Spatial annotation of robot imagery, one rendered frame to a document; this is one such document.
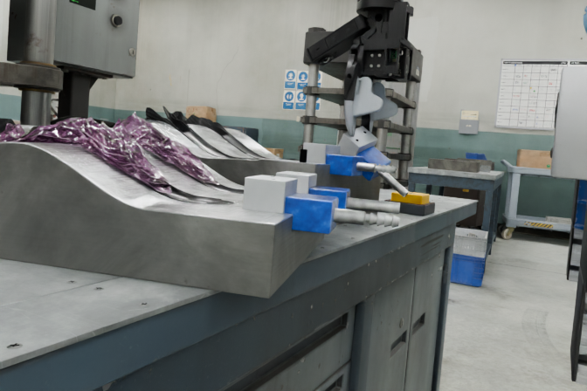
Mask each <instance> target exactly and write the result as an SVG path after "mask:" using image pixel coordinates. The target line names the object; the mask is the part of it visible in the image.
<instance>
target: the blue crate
mask: <svg viewBox="0 0 587 391"><path fill-rule="evenodd" d="M485 258H486V254H485V257H474V256H468V255H461V254H456V253H453V254H452V270H451V280H450V283H455V284H461V285H470V286H475V287H479V286H481V284H482V280H483V276H484V267H485Z"/></svg>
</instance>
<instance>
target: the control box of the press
mask: <svg viewBox="0 0 587 391"><path fill-rule="evenodd" d="M139 10H140V0H57V11H56V27H55V43H54V58H53V64H54V65H55V66H57V67H58V68H60V69H61V71H62V72H63V73H64V76H63V90H61V91H60V92H59V103H58V118H61V117H66V116H82V117H88V107H89V92H90V89H91V88H92V86H93V85H94V83H95V82H96V80H97V79H132V78H133V77H135V66H136V52H137V38H138V24H139ZM25 14H26V0H10V10H9V28H8V44H7V61H9V62H13V63H19V62H20V61H24V31H25Z"/></svg>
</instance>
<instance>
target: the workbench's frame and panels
mask: <svg viewBox="0 0 587 391"><path fill-rule="evenodd" d="M476 210H477V203H473V204H470V205H467V206H465V207H463V208H460V209H456V210H453V211H450V212H447V213H445V214H443V215H440V216H435V217H433V218H430V219H428V220H425V221H423V222H420V223H415V224H413V225H411V226H408V227H405V228H402V229H400V230H396V231H393V232H391V233H388V234H385V235H382V236H380V237H376V238H373V239H370V240H368V241H365V242H362V243H360V244H356V245H353V246H350V247H348V248H346V249H343V250H339V251H336V252H333V253H330V254H328V255H326V256H323V257H318V258H316V259H313V260H311V261H308V262H306V263H303V264H300V265H299V267H298V268H297V269H296V270H295V271H294V272H293V273H292V274H291V275H290V276H289V278H288V279H287V280H286V281H285V282H284V283H283V284H282V285H281V286H280V288H279V289H278V290H277V291H276V292H275V293H274V294H273V295H272V296H271V297H270V298H261V297H254V296H248V295H243V294H237V293H230V292H219V293H216V294H213V295H211V296H209V297H206V298H201V299H199V300H196V301H194V302H191V303H188V304H186V305H181V306H178V307H177V308H174V309H171V310H168V311H166V312H162V313H159V314H156V315H154V316H151V317H148V318H145V319H142V320H139V321H136V322H134V323H131V324H128V325H126V326H122V327H119V328H116V329H114V330H112V331H109V332H106V333H102V334H99V335H96V336H94V337H92V338H89V339H86V340H82V341H79V342H77V343H74V344H71V345H69V346H64V347H61V348H60V349H57V350H54V351H51V352H49V353H45V354H42V355H39V356H37V357H34V358H31V359H28V360H25V361H22V362H19V363H17V364H14V365H11V366H9V367H5V368H2V369H0V391H439V386H440V377H441V368H442V359H443V350H444V341H445V324H446V315H447V306H448V298H449V289H450V280H451V270H452V254H453V245H454V238H455V230H456V223H457V222H459V221H461V220H463V219H466V218H468V217H469V216H472V215H474V214H476Z"/></svg>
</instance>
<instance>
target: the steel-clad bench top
mask: <svg viewBox="0 0 587 391"><path fill-rule="evenodd" d="M429 202H435V211H434V213H432V214H429V215H426V216H417V215H411V214H405V213H399V214H393V213H384V212H377V214H378V213H379V214H381V215H383V216H385V214H387V215H389V216H393V215H394V216H397V217H399V225H398V227H395V228H392V227H391V226H388V227H384V225H380V226H377V225H376V224H373V225H369V223H365V224H364V225H359V224H351V223H343V224H339V225H336V227H335V228H334V229H333V230H332V231H331V232H330V233H329V234H324V239H323V240H322V241H321V242H320V243H319V244H318V246H317V247H316V248H315V249H314V250H313V251H312V252H311V253H310V254H309V255H308V257H307V258H306V259H305V260H304V261H303V262H302V264H303V263H306V262H308V261H311V260H313V259H316V258H318V257H323V256H326V255H328V254H330V253H333V252H336V251H339V250H343V249H346V248H348V247H350V246H353V245H356V244H360V243H362V242H365V241H368V240H370V239H373V238H376V237H380V236H382V235H385V234H388V233H391V232H393V231H396V230H400V229H402V228H405V227H408V226H411V225H413V224H415V223H420V222H423V221H425V220H428V219H430V218H433V217H435V216H440V215H443V214H445V213H447V212H450V211H453V210H456V209H460V208H463V207H465V206H467V205H470V204H473V203H476V202H478V201H477V200H470V199H463V198H455V197H448V196H440V195H430V199H429ZM219 292H220V291H213V290H207V289H202V288H196V287H189V286H183V285H173V284H166V283H160V282H155V281H148V280H142V279H136V278H125V277H119V276H113V275H107V274H101V273H95V272H89V271H78V270H72V269H67V268H60V267H54V266H48V265H42V264H31V263H25V262H19V261H13V260H7V259H1V258H0V369H2V368H5V367H9V366H11V365H14V364H17V363H19V362H22V361H25V360H28V359H31V358H34V357H37V356H39V355H42V354H45V353H49V352H51V351H54V350H57V349H60V348H61V347H64V346H69V345H71V344H74V343H77V342H79V341H82V340H86V339H89V338H92V337H94V336H96V335H99V334H102V333H106V332H109V331H112V330H114V329H116V328H119V327H122V326H126V325H128V324H131V323H134V322H136V321H139V320H142V319H145V318H148V317H151V316H154V315H156V314H159V313H162V312H166V311H168V310H171V309H174V308H177V307H178V306H181V305H186V304H188V303H191V302H194V301H196V300H199V299H201V298H206V297H209V296H211V295H213V294H216V293H219Z"/></svg>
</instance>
